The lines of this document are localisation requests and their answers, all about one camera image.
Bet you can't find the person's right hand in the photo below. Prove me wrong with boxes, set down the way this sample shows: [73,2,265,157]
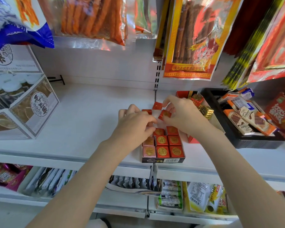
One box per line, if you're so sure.
[162,95,225,142]

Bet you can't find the person's left hand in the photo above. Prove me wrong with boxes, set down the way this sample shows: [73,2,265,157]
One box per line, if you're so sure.
[102,104,158,154]

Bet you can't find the heap of gold candies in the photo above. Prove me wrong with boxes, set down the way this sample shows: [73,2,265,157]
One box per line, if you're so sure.
[191,93,215,120]

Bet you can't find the red square candy piece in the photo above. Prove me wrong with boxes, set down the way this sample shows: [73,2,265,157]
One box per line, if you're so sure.
[158,109,172,121]

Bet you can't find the red Filer candy box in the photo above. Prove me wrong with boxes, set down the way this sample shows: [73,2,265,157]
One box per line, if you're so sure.
[175,90,226,144]

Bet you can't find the cluster of red square candies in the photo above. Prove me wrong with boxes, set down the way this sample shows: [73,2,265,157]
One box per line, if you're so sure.
[141,101,185,159]

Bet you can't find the white box of red chocolates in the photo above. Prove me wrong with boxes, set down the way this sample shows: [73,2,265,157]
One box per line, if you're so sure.
[141,108,186,164]

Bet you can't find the wafer bar packets group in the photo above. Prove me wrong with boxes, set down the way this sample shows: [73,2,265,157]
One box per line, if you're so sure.
[217,87,277,136]

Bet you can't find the black plastic tray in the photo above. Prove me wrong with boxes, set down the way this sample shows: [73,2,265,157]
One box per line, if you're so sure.
[201,87,285,149]

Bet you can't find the person's right forearm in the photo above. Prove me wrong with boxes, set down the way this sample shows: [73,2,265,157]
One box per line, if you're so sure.
[199,130,285,228]

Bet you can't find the person's left forearm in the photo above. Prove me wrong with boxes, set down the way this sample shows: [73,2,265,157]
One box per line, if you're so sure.
[26,140,133,228]

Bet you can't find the white metal shelf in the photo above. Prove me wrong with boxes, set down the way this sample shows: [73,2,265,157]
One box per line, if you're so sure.
[0,40,285,226]

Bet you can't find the red cardboard display box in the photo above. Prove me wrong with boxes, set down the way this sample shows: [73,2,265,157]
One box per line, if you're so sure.
[263,92,285,150]

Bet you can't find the printed jar display box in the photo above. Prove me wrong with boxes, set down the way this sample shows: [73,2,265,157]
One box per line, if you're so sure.
[0,45,60,140]

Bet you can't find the yellow black striped bags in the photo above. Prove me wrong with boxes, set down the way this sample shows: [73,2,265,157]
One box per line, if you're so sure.
[221,0,285,91]

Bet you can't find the dark brown snack bag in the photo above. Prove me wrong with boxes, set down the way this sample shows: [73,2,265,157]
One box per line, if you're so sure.
[153,0,175,62]

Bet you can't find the stack of green white packets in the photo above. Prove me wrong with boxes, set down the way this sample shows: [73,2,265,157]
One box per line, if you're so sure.
[156,180,184,212]

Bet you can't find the yellow red bag brown sticks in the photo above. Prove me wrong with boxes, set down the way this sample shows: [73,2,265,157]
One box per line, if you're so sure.
[162,0,245,81]

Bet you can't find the black metal hook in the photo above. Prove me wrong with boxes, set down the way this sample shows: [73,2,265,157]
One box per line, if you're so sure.
[47,74,66,86]

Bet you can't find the red orange snack bag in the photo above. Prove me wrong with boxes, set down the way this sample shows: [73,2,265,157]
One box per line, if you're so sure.
[247,0,285,83]

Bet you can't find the dark red snack bag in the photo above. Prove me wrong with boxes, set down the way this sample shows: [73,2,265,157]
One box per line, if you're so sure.
[222,0,275,57]

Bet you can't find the clear green print snack bag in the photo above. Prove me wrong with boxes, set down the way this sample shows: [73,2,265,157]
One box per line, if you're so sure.
[133,0,158,40]

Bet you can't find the clear bag of orange sticks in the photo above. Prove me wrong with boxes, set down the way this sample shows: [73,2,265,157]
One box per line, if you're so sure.
[37,0,129,50]

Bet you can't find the pile of pink snack packets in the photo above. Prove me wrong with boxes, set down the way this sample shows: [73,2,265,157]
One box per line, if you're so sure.
[0,162,33,192]

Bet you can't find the white blue snack bag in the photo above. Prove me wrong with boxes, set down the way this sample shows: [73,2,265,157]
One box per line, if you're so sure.
[0,0,55,53]

